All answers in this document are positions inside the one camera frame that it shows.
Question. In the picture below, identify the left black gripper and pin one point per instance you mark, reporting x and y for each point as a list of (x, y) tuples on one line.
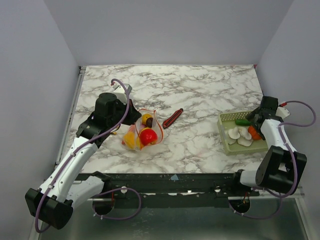
[(134, 115)]

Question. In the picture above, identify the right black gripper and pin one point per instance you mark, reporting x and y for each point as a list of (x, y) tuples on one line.
[(256, 119)]

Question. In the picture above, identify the green toy vegetable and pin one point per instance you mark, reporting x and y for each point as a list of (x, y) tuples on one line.
[(242, 122)]

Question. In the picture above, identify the dark brown toy mushroom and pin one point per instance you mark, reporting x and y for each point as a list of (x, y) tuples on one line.
[(149, 122)]

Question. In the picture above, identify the clear zip top bag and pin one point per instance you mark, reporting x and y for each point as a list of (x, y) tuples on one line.
[(138, 127)]

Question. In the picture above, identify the yellow toy bell pepper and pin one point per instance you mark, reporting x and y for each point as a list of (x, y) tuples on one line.
[(132, 141)]

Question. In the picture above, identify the red toy apple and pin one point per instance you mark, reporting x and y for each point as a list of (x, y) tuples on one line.
[(148, 137)]

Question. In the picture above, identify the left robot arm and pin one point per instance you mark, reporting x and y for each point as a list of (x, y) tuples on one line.
[(55, 200)]

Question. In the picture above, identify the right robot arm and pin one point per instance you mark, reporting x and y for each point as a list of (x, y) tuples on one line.
[(281, 169)]

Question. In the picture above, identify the orange toy pumpkin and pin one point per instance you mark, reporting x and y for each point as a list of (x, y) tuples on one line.
[(254, 134)]

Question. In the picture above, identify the white toy garlic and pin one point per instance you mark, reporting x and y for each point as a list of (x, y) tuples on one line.
[(233, 135), (245, 139)]

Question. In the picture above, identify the beige plastic basket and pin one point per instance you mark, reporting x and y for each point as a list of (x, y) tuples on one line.
[(225, 122)]

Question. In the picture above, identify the red black utility knife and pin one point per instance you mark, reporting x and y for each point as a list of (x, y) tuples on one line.
[(168, 122)]

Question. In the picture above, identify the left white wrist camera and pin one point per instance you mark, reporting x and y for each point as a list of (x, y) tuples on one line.
[(119, 91)]

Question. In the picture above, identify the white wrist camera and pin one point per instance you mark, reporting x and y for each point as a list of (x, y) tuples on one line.
[(119, 91), (282, 111)]

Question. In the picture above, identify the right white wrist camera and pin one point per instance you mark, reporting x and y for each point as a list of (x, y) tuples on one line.
[(282, 111)]

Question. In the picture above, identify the black mounting rail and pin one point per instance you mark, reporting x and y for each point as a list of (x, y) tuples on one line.
[(168, 190)]

